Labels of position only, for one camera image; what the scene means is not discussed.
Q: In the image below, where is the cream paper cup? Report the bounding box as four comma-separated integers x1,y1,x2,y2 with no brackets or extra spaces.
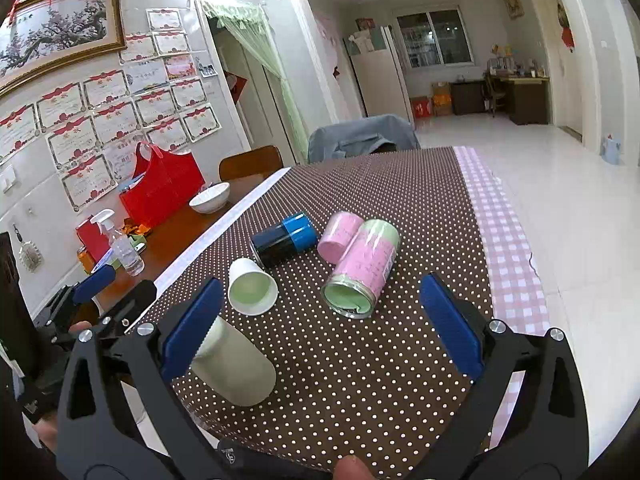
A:
191,318,277,408

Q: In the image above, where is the white paper cup green inside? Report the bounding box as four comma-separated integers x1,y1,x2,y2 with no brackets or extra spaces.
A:
228,258,279,316

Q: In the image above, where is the pink paper cup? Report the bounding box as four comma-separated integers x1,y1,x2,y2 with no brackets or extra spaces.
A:
317,211,364,264

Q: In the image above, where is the person's left hand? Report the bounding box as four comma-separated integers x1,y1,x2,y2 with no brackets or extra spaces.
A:
32,320,94,453

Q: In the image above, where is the person's right hand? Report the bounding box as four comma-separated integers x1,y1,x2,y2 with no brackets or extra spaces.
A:
332,455,374,480

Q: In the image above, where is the red envelope box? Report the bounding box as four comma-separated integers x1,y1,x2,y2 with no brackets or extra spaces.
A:
75,216,110,262

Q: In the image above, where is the clear spray bottle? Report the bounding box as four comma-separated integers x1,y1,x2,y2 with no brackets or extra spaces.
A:
91,209,144,278

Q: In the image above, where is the red felt bag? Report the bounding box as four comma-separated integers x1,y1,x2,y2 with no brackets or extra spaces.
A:
119,141,205,229

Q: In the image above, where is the white ceramic bowl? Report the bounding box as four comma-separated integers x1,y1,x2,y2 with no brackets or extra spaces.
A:
189,182,231,214

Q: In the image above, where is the brown wooden chair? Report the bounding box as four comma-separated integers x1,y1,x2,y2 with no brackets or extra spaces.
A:
218,145,283,181

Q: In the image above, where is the black blue cylindrical can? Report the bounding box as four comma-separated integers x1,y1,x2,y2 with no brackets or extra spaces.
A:
250,214,318,269

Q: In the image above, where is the pink green labelled can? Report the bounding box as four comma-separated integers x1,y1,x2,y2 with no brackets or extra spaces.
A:
321,219,400,320

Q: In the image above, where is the brown polka dot tablecloth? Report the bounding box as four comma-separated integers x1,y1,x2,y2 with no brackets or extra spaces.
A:
127,145,551,478

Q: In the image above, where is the framed blossom painting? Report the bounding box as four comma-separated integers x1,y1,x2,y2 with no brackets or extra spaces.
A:
1,0,126,96

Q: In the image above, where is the green lace door curtain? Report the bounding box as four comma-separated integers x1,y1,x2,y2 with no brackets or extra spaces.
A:
201,0,308,162

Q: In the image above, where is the dark wooden desk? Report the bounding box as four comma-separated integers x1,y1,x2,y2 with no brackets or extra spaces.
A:
485,73,550,126

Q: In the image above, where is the grey covered chair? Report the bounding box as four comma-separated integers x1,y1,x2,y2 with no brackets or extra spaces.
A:
307,114,420,164

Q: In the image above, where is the white refrigerator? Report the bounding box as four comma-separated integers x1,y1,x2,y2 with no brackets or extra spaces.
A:
344,26,413,124

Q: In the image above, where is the window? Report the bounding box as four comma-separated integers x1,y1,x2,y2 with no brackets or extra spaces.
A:
397,8,474,68

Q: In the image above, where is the small framed wall picture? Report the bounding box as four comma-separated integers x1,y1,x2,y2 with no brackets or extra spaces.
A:
503,0,525,20

